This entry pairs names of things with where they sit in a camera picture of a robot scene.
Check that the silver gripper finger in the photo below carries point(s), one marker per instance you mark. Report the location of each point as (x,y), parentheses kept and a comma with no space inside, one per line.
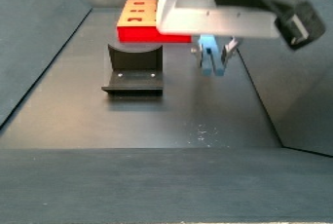
(197,50)
(228,50)

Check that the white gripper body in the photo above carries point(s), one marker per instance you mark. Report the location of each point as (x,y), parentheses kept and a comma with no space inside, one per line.
(240,18)

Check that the blue double-square block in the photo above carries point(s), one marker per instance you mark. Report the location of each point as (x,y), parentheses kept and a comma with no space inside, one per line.
(211,56)

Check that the red peg board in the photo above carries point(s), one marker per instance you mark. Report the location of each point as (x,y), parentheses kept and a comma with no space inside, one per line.
(137,24)

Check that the black curved holder stand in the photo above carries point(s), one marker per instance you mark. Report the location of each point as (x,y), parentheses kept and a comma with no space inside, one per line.
(137,71)

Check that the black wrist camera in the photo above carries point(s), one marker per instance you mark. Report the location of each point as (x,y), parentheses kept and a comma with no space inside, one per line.
(298,21)

